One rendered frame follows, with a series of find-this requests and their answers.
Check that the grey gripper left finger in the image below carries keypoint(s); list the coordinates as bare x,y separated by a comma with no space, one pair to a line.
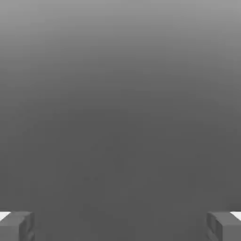
13,226

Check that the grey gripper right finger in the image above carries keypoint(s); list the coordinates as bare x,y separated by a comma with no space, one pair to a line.
227,226

